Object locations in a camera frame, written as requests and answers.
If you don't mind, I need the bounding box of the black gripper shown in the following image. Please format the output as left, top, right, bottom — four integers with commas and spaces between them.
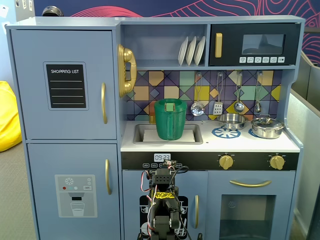
149, 168, 176, 188

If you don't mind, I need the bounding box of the long gold fridge door handle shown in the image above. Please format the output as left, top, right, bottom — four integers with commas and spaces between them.
100, 82, 109, 125

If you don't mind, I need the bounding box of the blue fridge door with list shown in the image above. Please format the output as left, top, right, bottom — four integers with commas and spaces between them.
10, 29, 118, 140

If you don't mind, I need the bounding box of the blue dishwasher door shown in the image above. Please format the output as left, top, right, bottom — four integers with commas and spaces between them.
122, 169, 209, 240

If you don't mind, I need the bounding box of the blue oven door with window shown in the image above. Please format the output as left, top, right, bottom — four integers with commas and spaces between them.
206, 170, 296, 240

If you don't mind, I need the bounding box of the steel open saucepan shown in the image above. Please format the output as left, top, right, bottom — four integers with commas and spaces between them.
201, 113, 249, 131

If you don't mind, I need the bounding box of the blue freezer door with dispenser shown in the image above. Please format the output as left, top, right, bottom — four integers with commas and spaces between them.
26, 142, 121, 240

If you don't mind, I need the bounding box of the black microwave door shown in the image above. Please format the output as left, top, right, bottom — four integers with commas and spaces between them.
208, 23, 301, 67

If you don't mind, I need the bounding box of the grey metal cabinet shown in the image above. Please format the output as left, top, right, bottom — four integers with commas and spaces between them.
14, 0, 36, 22

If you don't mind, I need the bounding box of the digital clock display sticker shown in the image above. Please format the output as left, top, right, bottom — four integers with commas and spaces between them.
153, 153, 172, 163

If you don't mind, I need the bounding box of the grey toy sink basin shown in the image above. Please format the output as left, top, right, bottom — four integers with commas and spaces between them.
132, 123, 204, 145

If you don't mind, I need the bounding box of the green plastic pitcher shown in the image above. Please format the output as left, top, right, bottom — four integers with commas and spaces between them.
153, 98, 188, 141

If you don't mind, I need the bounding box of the gold stove knob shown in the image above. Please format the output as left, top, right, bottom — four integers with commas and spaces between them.
218, 154, 235, 171
269, 154, 286, 171

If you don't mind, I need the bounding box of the steel skimmer spoon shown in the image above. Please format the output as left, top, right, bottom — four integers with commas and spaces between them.
190, 72, 205, 117

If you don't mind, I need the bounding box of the grey water dispenser sticker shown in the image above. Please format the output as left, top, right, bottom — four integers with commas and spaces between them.
54, 174, 98, 218

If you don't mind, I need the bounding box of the steel slotted spatula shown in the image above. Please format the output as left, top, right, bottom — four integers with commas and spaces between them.
212, 72, 224, 116

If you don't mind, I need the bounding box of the steel ladle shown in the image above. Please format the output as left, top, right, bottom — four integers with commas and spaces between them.
233, 71, 245, 113

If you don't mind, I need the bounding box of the gold toy telephone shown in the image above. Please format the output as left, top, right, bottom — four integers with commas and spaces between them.
117, 44, 138, 98

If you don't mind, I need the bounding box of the steel pot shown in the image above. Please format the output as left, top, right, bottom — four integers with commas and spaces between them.
251, 122, 285, 139

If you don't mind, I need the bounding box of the steel pot lid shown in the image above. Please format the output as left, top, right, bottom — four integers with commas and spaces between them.
250, 114, 286, 130

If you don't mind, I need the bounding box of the small steel hanging spoon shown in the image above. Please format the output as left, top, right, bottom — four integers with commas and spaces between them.
254, 71, 263, 113

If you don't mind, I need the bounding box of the white toy plate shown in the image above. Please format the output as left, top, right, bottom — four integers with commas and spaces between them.
185, 36, 197, 67
177, 36, 189, 67
194, 36, 206, 66

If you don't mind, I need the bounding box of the black shopping list sticker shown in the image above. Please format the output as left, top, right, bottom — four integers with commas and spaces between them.
42, 61, 90, 111

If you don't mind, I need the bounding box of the yellow beanbag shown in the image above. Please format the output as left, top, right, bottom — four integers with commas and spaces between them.
0, 80, 23, 153

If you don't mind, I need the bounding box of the blue toy kitchen body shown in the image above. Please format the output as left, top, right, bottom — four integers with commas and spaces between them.
5, 15, 306, 240

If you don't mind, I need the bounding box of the black round helmet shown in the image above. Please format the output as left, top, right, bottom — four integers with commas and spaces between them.
41, 6, 62, 17

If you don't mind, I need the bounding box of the small wrist camera board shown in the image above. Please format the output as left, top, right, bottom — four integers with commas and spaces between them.
161, 159, 176, 171

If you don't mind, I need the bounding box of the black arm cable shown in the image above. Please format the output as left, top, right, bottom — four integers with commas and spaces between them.
169, 165, 193, 240

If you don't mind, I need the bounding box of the red white servo cable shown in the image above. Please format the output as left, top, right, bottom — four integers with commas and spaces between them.
140, 170, 159, 236

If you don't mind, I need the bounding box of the gold dishwasher door handle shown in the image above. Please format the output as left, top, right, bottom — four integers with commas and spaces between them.
194, 194, 200, 229

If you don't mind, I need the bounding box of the short gold freezer door handle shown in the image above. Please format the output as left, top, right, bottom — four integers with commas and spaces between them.
104, 158, 113, 196

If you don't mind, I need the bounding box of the gold oven door handle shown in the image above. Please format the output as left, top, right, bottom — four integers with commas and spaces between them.
229, 179, 273, 188

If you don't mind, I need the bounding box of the gold microwave handle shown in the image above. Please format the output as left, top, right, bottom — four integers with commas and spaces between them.
214, 32, 223, 59

